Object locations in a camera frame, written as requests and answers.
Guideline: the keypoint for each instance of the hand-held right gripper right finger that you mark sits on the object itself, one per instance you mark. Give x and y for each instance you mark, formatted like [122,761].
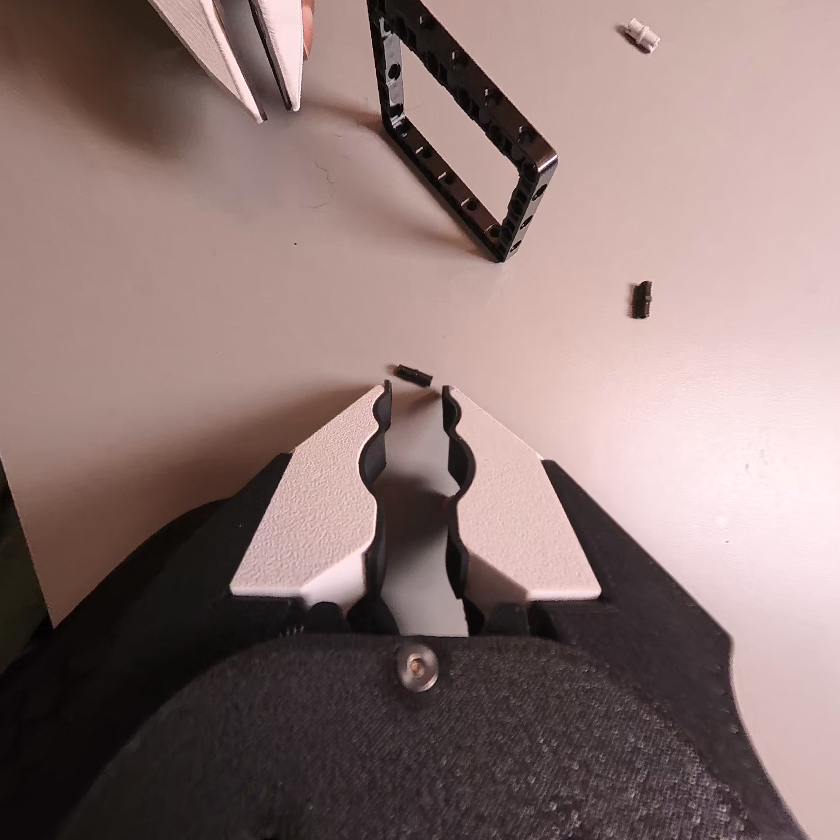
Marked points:
[525,525]

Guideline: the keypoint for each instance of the black lego pin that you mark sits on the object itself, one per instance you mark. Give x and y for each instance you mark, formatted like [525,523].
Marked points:
[642,300]
[413,374]

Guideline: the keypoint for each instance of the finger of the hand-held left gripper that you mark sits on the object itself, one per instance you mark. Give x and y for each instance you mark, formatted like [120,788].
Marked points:
[282,39]
[210,46]

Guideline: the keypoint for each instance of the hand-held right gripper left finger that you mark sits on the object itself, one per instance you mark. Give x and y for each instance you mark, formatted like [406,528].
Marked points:
[308,518]

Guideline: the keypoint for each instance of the black lego frame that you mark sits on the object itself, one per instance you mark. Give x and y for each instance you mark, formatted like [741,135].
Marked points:
[535,164]

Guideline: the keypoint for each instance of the grey lego pin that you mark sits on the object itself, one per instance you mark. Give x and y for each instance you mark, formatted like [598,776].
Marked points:
[640,34]

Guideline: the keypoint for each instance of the person's left hand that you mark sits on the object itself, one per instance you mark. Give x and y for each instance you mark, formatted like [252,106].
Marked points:
[308,23]

